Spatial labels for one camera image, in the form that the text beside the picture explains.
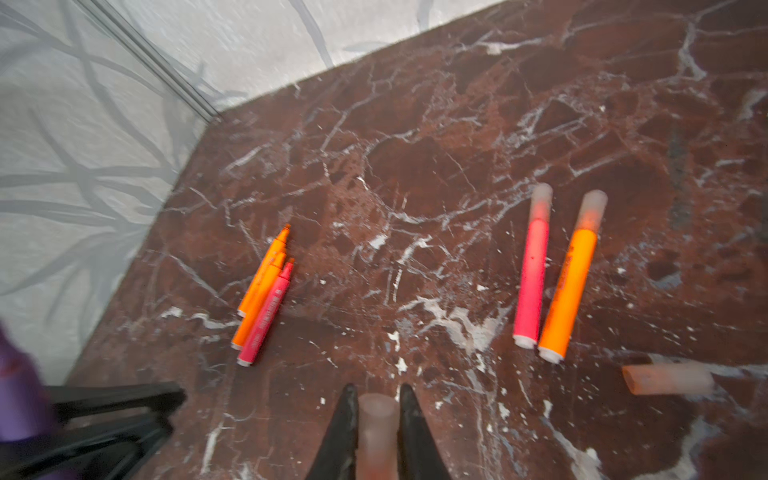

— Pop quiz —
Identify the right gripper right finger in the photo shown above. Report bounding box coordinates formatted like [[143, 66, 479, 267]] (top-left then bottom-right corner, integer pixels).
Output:
[[397, 384, 451, 480]]

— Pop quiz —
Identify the orange marker group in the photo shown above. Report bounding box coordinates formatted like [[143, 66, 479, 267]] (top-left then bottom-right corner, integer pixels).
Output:
[[538, 190, 608, 364]]

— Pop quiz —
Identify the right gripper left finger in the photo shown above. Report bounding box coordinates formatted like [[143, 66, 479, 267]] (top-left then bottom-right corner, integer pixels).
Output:
[[305, 383, 359, 480]]

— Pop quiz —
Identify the pink marker group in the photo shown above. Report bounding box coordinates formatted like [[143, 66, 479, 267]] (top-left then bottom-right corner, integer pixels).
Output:
[[237, 258, 295, 367], [513, 183, 553, 349]]

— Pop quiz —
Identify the purple marker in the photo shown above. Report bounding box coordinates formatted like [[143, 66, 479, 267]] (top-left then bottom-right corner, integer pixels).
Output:
[[1, 329, 56, 443]]

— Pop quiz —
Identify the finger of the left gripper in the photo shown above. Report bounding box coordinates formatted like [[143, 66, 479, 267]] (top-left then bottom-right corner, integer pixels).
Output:
[[44, 382, 186, 423], [1, 416, 173, 479]]

